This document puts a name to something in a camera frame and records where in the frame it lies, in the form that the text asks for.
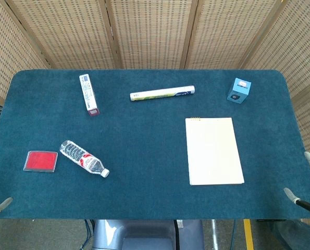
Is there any beige cover notebook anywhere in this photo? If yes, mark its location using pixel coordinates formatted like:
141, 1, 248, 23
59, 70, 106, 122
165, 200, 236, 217
184, 117, 245, 186

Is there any light blue cube box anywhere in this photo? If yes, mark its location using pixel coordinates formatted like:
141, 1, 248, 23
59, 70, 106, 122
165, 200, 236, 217
227, 77, 252, 104

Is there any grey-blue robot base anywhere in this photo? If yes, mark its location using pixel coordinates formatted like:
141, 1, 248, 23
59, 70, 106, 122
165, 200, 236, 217
92, 219, 205, 250

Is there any red ink pad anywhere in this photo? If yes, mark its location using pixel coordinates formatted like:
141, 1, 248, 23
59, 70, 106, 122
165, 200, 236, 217
23, 150, 58, 173

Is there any yellow floor tape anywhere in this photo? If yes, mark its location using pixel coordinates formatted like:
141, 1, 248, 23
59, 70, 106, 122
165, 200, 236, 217
243, 219, 254, 250

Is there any clear plastic water bottle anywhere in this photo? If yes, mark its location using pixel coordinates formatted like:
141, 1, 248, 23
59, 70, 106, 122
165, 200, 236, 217
59, 140, 110, 178

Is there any metal pole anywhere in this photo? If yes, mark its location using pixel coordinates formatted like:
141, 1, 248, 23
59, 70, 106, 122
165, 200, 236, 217
211, 219, 218, 250

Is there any white and maroon carton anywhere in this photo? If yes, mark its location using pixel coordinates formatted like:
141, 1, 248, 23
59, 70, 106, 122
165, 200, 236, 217
79, 74, 101, 116

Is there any blue felt table mat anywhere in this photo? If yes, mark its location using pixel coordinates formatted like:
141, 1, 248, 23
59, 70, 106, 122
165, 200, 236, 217
0, 69, 310, 221

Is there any white green plastic wrap roll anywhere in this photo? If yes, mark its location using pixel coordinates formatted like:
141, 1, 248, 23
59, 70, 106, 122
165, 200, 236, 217
130, 85, 196, 102

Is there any woven bamboo folding screen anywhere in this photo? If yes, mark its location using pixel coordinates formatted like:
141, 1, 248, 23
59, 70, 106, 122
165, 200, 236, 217
0, 0, 310, 224

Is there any blue cable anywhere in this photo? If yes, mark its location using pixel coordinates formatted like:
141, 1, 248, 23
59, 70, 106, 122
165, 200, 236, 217
80, 220, 93, 250

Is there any black cable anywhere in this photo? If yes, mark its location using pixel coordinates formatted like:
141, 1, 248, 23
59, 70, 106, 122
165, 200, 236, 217
172, 220, 182, 250

